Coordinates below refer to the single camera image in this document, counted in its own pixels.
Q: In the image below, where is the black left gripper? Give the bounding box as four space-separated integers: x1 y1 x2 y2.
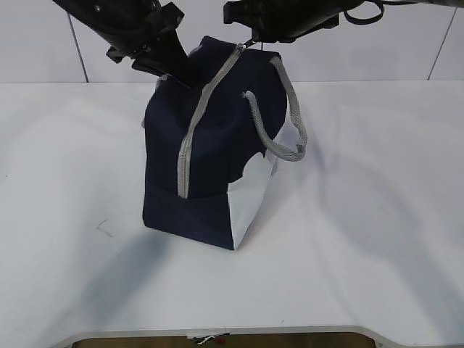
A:
55 0 200 87

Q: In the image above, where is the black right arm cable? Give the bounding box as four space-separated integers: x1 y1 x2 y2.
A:
342 0 385 26

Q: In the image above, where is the navy blue lunch bag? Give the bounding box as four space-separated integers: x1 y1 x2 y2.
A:
142 36 308 250

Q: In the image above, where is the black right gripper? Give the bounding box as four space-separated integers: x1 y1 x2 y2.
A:
223 0 341 44

